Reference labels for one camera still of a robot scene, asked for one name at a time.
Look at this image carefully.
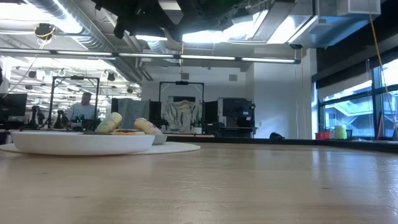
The large pink donut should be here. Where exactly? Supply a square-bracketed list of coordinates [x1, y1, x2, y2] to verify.
[134, 117, 163, 136]

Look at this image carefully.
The small orange donut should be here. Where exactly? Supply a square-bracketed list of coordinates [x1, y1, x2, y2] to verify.
[110, 129, 146, 136]

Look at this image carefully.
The large green donut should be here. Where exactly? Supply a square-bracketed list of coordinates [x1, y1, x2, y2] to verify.
[95, 111, 123, 134]

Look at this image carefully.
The beige draped cloth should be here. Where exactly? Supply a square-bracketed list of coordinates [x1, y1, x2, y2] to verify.
[163, 100, 203, 134]

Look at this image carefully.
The black cabinet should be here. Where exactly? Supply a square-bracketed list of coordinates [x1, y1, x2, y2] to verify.
[217, 97, 256, 138]

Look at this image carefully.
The white bowl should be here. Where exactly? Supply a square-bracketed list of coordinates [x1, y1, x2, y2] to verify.
[151, 134, 168, 146]

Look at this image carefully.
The grey draped cloth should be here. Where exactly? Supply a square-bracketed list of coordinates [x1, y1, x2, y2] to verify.
[118, 98, 150, 128]

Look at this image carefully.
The long ceiling light strip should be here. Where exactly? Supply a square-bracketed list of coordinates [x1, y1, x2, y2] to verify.
[0, 48, 302, 65]

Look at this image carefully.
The person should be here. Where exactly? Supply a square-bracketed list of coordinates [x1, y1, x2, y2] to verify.
[67, 92, 98, 129]

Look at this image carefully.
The white plate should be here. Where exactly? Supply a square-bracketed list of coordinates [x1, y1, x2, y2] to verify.
[11, 131, 155, 156]

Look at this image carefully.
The yellow green container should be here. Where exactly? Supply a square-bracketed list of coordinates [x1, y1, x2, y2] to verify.
[334, 125, 348, 140]

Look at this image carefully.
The black monitor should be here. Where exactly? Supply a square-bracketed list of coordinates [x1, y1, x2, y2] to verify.
[0, 93, 28, 118]

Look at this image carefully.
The black frame stand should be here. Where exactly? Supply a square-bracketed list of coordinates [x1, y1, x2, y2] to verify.
[50, 75, 101, 129]
[159, 81, 205, 135]

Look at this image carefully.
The black aluminium table frame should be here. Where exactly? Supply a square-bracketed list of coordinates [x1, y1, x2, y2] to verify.
[164, 136, 398, 154]

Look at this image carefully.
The yellow hanging cable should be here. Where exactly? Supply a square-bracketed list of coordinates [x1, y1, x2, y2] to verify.
[368, 0, 398, 132]

